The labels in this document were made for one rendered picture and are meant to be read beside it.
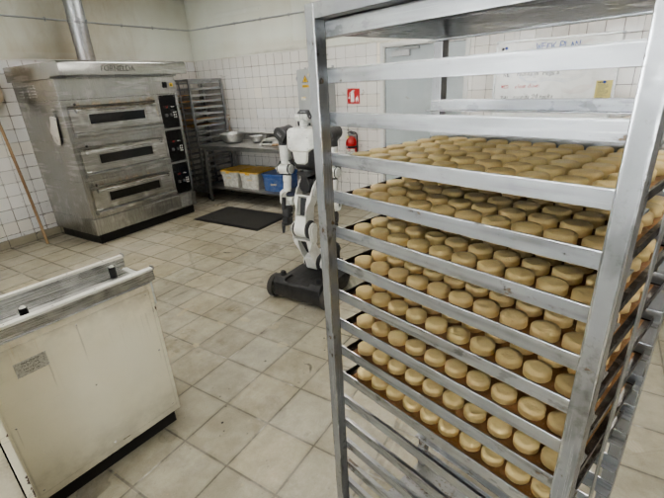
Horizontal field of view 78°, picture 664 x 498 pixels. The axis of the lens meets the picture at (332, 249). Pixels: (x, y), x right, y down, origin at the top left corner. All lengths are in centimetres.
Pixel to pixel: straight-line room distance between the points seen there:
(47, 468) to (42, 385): 39
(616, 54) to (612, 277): 28
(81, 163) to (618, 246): 521
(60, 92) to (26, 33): 125
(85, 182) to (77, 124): 63
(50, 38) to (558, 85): 589
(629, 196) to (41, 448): 215
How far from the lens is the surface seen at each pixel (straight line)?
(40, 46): 650
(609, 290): 68
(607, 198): 67
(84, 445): 231
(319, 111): 95
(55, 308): 198
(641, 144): 62
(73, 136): 540
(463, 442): 109
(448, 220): 79
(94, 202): 550
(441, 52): 128
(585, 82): 508
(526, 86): 512
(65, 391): 213
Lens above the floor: 167
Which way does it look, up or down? 22 degrees down
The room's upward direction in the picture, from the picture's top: 3 degrees counter-clockwise
